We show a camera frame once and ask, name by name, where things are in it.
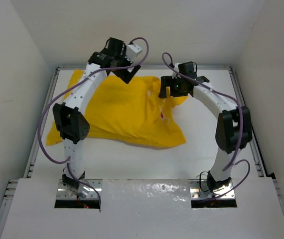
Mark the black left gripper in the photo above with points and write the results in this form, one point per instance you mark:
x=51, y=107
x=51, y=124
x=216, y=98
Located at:
x=123, y=74

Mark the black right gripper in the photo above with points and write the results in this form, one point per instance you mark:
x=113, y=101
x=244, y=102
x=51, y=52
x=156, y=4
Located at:
x=168, y=81

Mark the yellow pillowcase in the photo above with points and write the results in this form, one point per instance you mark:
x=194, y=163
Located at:
x=133, y=113

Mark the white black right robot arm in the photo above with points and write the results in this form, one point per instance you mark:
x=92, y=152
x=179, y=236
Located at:
x=234, y=128

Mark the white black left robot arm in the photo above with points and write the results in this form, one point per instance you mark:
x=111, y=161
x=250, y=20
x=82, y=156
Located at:
x=69, y=116

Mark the white front cover board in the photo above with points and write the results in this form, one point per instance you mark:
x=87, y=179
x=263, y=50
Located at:
x=145, y=209

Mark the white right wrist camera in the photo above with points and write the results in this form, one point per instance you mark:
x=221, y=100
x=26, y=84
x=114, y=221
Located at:
x=176, y=67

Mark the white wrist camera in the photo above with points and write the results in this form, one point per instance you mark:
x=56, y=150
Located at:
x=176, y=67
x=132, y=51

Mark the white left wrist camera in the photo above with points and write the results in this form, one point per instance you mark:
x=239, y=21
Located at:
x=132, y=51

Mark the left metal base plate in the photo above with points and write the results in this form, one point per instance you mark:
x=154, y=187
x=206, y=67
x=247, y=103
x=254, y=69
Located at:
x=65, y=192

